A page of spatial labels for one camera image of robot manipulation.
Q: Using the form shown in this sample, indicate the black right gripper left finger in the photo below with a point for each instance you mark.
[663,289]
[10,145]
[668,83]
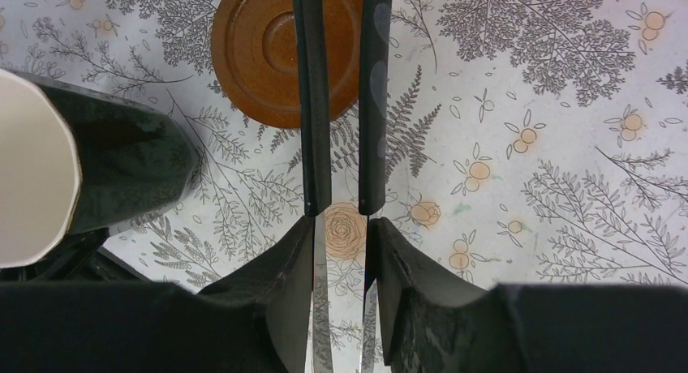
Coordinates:
[254,320]

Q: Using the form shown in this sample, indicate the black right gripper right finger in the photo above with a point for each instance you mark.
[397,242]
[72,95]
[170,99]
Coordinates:
[434,321]

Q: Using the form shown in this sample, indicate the black metal tongs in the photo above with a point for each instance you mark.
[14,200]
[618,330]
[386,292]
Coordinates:
[315,139]

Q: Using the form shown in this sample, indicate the brown saucer left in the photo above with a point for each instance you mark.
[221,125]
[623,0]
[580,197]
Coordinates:
[253,50]

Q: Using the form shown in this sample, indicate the cream mug black handle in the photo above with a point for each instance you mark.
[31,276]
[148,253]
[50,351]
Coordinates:
[78,167]

